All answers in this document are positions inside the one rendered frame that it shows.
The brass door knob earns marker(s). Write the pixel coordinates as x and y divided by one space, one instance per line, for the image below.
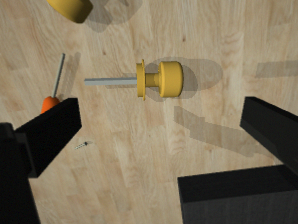
76 11

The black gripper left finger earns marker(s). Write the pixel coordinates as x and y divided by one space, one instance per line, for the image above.
40 140

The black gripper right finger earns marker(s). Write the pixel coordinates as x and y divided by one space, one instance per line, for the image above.
274 128

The orange-handled screwdriver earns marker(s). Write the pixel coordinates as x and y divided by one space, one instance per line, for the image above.
51 101

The yellow door knob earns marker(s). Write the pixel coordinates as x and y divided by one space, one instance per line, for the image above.
169 79

